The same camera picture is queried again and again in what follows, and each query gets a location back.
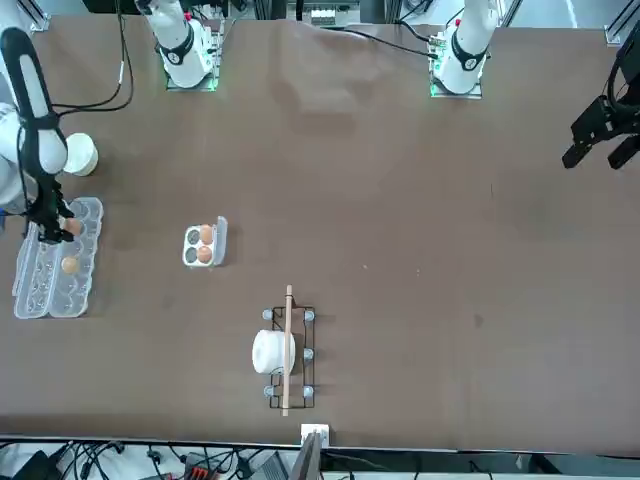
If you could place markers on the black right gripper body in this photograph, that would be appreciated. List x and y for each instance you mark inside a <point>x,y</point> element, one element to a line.
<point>45,210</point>

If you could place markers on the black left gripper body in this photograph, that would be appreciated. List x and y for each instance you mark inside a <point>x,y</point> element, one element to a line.
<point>629,85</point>

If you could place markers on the brown egg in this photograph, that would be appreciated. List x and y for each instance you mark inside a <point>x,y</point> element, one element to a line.
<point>75,227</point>
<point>204,253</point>
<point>206,232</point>
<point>70,265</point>

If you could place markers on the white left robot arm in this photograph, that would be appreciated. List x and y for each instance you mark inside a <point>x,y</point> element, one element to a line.
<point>470,40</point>

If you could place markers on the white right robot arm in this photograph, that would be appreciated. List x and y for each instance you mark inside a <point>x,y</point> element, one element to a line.
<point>30,85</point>

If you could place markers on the transparent twelve-slot egg tray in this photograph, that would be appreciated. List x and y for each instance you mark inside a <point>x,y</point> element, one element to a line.
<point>75,300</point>

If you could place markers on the clear four-slot egg tray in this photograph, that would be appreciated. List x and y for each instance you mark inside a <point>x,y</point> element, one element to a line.
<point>192,245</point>

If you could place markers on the white round bowl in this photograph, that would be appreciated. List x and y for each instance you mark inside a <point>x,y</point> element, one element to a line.
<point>82,155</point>

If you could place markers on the wooden rod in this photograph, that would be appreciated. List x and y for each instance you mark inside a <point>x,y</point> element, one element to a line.
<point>287,310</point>

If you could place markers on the orange and black power strip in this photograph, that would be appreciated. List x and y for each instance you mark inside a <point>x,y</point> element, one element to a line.
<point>202,465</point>

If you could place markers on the grey box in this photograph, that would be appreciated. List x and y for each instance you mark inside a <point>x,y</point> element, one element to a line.
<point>270,467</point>

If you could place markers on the small white socket box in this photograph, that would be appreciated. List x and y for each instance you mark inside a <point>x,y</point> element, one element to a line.
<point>315,431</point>

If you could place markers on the aluminium frame corner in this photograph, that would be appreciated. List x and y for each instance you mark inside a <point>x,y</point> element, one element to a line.
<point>617,30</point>
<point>40,17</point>

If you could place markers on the aluminium camera post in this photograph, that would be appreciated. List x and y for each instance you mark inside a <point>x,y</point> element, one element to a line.
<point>306,460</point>

